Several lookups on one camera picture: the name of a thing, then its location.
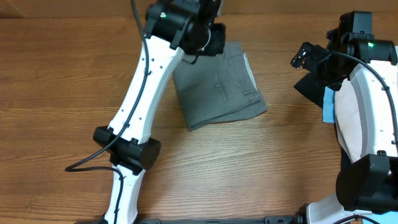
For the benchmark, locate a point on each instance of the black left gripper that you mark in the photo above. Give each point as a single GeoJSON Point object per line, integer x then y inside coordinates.
{"type": "Point", "coordinates": [216, 46]}

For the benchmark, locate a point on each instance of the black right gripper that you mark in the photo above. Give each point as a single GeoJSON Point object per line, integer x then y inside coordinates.
{"type": "Point", "coordinates": [313, 52]}

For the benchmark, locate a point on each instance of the grey shorts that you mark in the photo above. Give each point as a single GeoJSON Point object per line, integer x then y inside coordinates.
{"type": "Point", "coordinates": [218, 89]}

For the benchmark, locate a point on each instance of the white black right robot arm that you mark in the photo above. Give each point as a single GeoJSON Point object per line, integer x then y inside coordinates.
{"type": "Point", "coordinates": [368, 186]}

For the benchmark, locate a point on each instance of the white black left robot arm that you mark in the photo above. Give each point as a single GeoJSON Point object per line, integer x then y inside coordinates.
{"type": "Point", "coordinates": [172, 29]}

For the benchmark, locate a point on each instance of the black folded garment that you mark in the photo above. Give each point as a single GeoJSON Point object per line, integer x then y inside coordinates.
{"type": "Point", "coordinates": [309, 88]}

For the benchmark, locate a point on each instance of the light blue garment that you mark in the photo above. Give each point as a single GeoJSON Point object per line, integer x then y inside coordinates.
{"type": "Point", "coordinates": [328, 109]}

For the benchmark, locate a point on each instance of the beige shorts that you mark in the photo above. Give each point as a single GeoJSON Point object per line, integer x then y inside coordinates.
{"type": "Point", "coordinates": [363, 116]}

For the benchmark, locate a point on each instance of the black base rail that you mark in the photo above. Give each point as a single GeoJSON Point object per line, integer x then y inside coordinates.
{"type": "Point", "coordinates": [278, 219]}

